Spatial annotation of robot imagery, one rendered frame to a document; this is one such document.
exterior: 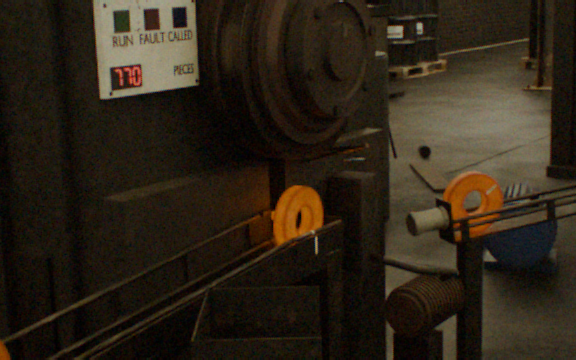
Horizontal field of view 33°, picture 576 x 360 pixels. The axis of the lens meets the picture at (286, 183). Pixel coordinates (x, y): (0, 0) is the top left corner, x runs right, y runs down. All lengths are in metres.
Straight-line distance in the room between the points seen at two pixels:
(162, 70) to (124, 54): 0.11
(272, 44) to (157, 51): 0.23
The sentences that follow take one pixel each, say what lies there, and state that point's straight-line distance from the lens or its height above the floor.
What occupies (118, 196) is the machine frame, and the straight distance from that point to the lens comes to 1.89.
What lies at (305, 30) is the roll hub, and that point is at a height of 1.17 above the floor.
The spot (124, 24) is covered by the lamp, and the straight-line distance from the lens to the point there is 1.87.
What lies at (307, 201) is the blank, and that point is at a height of 0.78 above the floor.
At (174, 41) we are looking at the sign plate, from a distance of 1.98.
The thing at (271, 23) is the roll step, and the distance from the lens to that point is 1.97.
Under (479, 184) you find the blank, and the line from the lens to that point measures 2.47.
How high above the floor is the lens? 1.27
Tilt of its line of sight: 12 degrees down
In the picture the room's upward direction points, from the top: 2 degrees counter-clockwise
